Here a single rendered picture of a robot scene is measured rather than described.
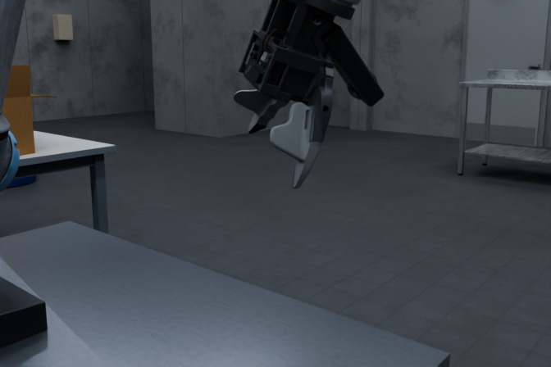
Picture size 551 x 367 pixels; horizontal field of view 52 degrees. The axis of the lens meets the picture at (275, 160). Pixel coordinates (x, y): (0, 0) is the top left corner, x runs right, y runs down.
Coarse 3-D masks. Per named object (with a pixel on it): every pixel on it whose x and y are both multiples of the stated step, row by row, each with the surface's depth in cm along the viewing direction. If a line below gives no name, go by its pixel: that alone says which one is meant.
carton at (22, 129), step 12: (12, 72) 228; (24, 72) 232; (12, 84) 229; (24, 84) 233; (12, 96) 230; (24, 96) 235; (36, 96) 240; (48, 96) 245; (12, 108) 231; (24, 108) 235; (12, 120) 232; (24, 120) 236; (12, 132) 232; (24, 132) 237; (24, 144) 237
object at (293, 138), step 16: (304, 112) 62; (272, 128) 60; (288, 128) 61; (304, 128) 62; (272, 144) 60; (288, 144) 60; (304, 144) 61; (320, 144) 62; (304, 160) 61; (304, 176) 62
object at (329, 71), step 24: (288, 0) 58; (312, 0) 58; (264, 24) 62; (288, 24) 61; (312, 24) 61; (264, 48) 61; (288, 48) 60; (312, 48) 62; (264, 72) 60; (288, 72) 61; (312, 72) 61; (288, 96) 61
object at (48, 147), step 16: (48, 144) 264; (64, 144) 264; (80, 144) 264; (96, 144) 264; (32, 160) 233; (48, 160) 238; (64, 160) 249; (80, 160) 255; (96, 160) 260; (16, 176) 233; (96, 176) 261; (96, 192) 263; (96, 208) 265; (96, 224) 267
